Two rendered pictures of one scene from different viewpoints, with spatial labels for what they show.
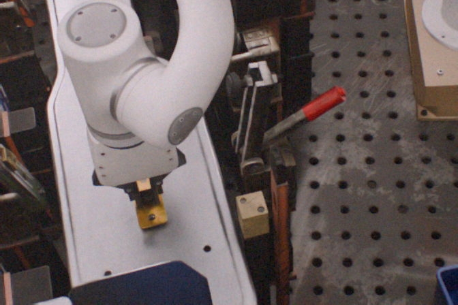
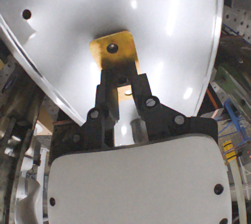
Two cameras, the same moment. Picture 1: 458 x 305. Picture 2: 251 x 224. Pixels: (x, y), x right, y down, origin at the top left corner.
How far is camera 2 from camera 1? 0.96 m
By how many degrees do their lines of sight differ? 17
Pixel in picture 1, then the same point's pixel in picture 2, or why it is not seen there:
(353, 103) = not seen: hidden behind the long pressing
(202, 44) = not seen: outside the picture
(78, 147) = (184, 110)
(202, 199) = (56, 74)
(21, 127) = (208, 114)
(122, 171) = (170, 213)
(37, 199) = (231, 76)
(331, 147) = not seen: hidden behind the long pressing
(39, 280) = not seen: outside the picture
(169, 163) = (56, 192)
